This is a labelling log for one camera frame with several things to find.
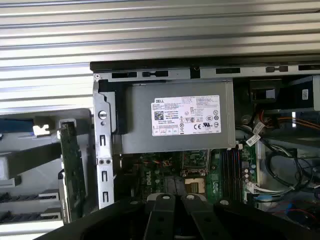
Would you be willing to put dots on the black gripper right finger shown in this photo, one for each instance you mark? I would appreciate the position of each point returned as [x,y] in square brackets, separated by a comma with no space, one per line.
[200,220]

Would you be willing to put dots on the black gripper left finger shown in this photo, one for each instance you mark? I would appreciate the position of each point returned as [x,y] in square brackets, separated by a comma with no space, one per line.
[160,217]

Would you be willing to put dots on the blue RAM stick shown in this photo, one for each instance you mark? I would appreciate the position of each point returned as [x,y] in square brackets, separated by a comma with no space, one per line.
[22,197]
[22,217]

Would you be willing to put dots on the RAM slot black latches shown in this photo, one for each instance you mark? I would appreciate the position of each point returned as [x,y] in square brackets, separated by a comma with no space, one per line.
[233,175]
[223,175]

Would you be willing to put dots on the RAM slot white latches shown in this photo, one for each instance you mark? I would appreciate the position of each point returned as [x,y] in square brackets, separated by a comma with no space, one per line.
[238,175]
[228,175]

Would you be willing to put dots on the CPU socket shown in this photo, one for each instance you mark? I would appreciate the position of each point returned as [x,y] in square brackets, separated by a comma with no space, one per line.
[193,186]

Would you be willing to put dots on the green motherboard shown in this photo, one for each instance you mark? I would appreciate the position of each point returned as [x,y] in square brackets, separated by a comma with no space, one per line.
[215,180]

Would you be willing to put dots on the metal socket cover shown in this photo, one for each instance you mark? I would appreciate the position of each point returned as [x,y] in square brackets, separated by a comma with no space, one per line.
[183,160]

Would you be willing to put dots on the green graphics card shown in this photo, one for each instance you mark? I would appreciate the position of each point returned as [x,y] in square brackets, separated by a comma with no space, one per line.
[73,162]

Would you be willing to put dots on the grey power supply unit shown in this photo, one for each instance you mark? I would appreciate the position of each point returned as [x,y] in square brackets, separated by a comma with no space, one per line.
[140,112]

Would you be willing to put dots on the grey parts rack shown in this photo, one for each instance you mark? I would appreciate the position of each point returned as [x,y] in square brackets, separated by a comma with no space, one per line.
[50,180]

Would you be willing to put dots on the metal drive cage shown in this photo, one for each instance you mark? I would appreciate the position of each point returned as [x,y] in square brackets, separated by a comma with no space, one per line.
[295,97]

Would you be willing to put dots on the black PC case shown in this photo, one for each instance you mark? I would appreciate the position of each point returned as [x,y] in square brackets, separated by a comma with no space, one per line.
[125,66]

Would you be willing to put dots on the hard disk blue carrier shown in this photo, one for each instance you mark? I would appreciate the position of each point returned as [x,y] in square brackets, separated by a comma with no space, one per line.
[15,125]

